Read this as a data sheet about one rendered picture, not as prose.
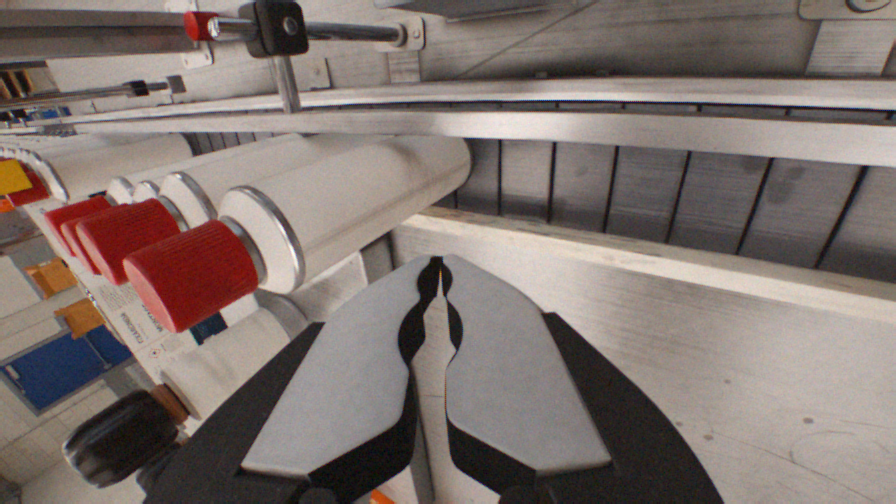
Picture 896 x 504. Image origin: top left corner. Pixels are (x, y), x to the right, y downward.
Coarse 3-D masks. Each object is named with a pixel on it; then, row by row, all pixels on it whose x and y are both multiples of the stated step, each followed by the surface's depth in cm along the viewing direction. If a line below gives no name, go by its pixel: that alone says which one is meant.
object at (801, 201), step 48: (192, 144) 47; (240, 144) 40; (480, 144) 24; (528, 144) 23; (576, 144) 21; (480, 192) 26; (528, 192) 24; (576, 192) 22; (624, 192) 21; (672, 192) 19; (720, 192) 18; (768, 192) 17; (816, 192) 16; (864, 192) 15; (672, 240) 20; (720, 240) 19; (768, 240) 18; (816, 240) 17; (864, 240) 16
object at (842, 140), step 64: (128, 128) 37; (192, 128) 29; (256, 128) 24; (320, 128) 20; (384, 128) 18; (448, 128) 16; (512, 128) 14; (576, 128) 13; (640, 128) 12; (704, 128) 11; (768, 128) 10; (832, 128) 9
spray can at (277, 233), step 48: (384, 144) 19; (432, 144) 22; (240, 192) 13; (288, 192) 14; (336, 192) 15; (384, 192) 17; (432, 192) 21; (192, 240) 12; (240, 240) 12; (288, 240) 13; (336, 240) 15; (144, 288) 11; (192, 288) 11; (240, 288) 13; (288, 288) 14
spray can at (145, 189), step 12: (144, 180) 20; (156, 180) 20; (144, 192) 19; (156, 192) 19; (120, 204) 19; (84, 216) 17; (72, 228) 16; (72, 240) 16; (84, 252) 16; (84, 264) 18
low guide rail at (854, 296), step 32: (416, 224) 26; (448, 224) 25; (480, 224) 23; (512, 224) 23; (544, 224) 23; (576, 256) 21; (608, 256) 20; (640, 256) 19; (672, 256) 18; (704, 256) 18; (736, 256) 18; (736, 288) 17; (768, 288) 16; (800, 288) 15; (832, 288) 15; (864, 288) 14
